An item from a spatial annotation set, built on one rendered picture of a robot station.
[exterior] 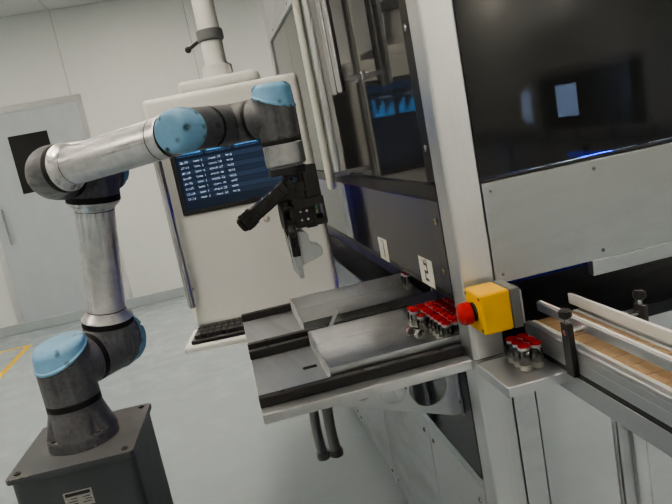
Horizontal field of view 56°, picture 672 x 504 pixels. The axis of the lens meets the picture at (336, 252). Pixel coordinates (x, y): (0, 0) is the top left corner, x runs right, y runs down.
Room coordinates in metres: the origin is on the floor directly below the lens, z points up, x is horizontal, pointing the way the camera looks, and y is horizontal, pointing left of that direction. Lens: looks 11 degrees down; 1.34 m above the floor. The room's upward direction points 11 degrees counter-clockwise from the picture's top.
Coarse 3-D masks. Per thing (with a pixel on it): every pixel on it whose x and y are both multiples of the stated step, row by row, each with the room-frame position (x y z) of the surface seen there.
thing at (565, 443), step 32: (384, 416) 2.07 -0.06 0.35; (416, 416) 1.62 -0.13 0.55; (544, 416) 1.14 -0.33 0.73; (576, 416) 1.15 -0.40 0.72; (384, 448) 2.18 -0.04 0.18; (416, 448) 1.69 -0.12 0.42; (448, 448) 1.38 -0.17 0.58; (544, 448) 1.14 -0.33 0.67; (576, 448) 1.15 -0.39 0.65; (608, 448) 1.16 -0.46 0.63; (416, 480) 1.76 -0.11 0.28; (448, 480) 1.42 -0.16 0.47; (480, 480) 1.19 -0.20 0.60; (544, 480) 1.13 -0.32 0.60; (576, 480) 1.15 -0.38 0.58; (608, 480) 1.16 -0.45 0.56
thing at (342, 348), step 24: (312, 336) 1.39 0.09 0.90; (336, 336) 1.40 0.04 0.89; (360, 336) 1.39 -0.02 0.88; (384, 336) 1.35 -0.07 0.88; (408, 336) 1.32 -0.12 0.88; (432, 336) 1.29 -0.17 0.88; (456, 336) 1.18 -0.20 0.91; (336, 360) 1.26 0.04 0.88; (360, 360) 1.15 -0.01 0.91; (384, 360) 1.16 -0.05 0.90
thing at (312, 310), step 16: (336, 288) 1.75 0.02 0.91; (352, 288) 1.75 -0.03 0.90; (368, 288) 1.76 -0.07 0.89; (384, 288) 1.77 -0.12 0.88; (400, 288) 1.74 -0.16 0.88; (304, 304) 1.73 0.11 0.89; (320, 304) 1.73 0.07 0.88; (336, 304) 1.70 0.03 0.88; (352, 304) 1.67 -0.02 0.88; (368, 304) 1.64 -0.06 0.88; (384, 304) 1.51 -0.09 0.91; (400, 304) 1.51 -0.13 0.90; (416, 304) 1.52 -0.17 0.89; (304, 320) 1.60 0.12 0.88; (320, 320) 1.48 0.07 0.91; (336, 320) 1.49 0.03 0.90
